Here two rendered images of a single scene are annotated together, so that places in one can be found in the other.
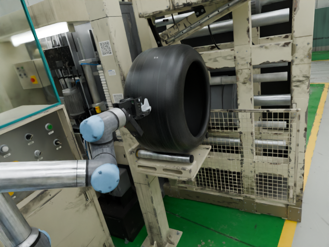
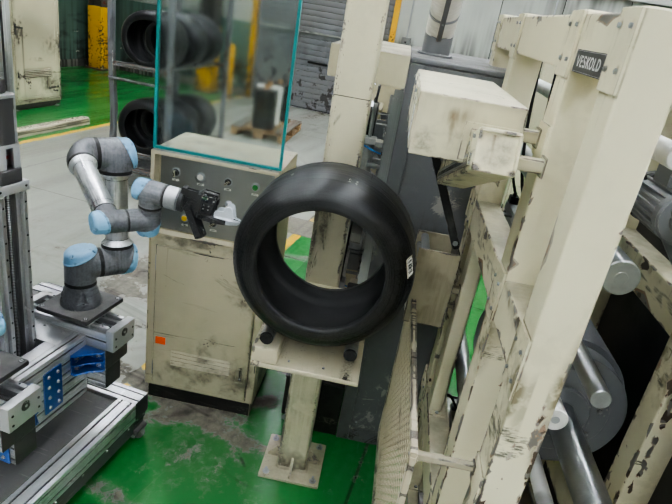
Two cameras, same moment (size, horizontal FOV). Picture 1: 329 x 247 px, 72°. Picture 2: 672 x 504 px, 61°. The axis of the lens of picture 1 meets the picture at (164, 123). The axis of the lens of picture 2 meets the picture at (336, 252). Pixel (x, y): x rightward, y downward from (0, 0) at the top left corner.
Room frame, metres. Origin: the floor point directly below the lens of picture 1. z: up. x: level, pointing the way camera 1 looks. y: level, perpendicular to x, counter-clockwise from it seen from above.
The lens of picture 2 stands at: (0.46, -1.60, 1.92)
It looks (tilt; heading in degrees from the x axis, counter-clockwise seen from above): 23 degrees down; 63
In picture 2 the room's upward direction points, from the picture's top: 10 degrees clockwise
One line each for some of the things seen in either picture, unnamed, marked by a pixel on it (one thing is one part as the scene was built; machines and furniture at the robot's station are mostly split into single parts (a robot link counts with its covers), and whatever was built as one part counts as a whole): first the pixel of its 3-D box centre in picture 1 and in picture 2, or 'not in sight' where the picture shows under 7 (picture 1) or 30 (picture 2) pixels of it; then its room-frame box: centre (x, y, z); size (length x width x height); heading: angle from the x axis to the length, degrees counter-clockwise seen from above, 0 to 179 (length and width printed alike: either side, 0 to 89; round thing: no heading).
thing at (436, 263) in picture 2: not in sight; (429, 278); (1.68, -0.03, 1.05); 0.20 x 0.15 x 0.30; 59
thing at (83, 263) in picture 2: not in sight; (82, 263); (0.49, 0.53, 0.88); 0.13 x 0.12 x 0.14; 13
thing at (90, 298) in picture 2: not in sight; (80, 290); (0.48, 0.53, 0.77); 0.15 x 0.15 x 0.10
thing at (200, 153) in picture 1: (175, 158); (312, 345); (1.24, -0.03, 0.80); 0.37 x 0.36 x 0.02; 149
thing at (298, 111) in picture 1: (225, 155); (392, 438); (1.40, -0.39, 0.65); 0.90 x 0.02 x 0.70; 59
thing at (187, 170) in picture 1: (164, 165); (275, 328); (1.12, 0.04, 0.84); 0.36 x 0.09 x 0.06; 59
